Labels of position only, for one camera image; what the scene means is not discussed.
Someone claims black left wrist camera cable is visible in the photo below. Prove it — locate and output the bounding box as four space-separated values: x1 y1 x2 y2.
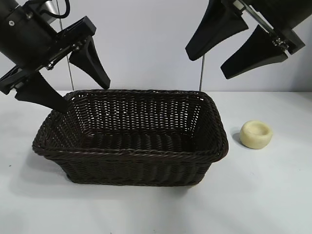
52 0 72 20

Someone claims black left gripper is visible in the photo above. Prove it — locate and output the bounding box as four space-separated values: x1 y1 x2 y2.
0 4 111 114

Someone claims pale yellow egg yolk pastry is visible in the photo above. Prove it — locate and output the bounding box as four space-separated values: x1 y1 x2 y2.
239 119 273 148

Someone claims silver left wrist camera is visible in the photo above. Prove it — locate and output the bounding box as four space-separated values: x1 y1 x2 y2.
26 0 60 25

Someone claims dark brown wicker basket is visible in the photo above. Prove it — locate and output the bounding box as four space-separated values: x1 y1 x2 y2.
31 89 230 187

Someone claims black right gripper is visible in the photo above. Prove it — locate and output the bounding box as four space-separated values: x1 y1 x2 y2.
185 0 312 79

